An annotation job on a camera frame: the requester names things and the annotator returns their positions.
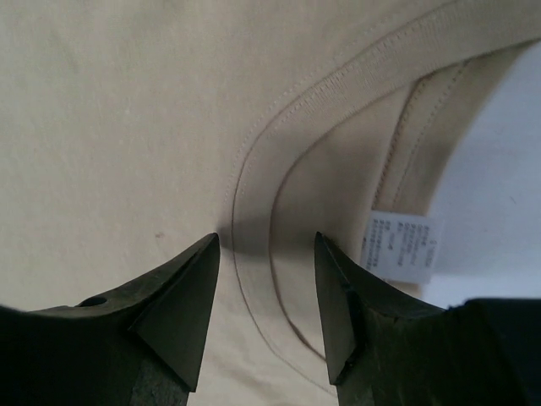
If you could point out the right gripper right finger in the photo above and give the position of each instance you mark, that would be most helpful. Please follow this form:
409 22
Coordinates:
384 347

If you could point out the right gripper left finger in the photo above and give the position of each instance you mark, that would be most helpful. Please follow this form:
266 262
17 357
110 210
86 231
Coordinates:
141 343

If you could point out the beige t shirt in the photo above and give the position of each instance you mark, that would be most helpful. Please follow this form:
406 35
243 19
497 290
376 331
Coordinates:
130 129

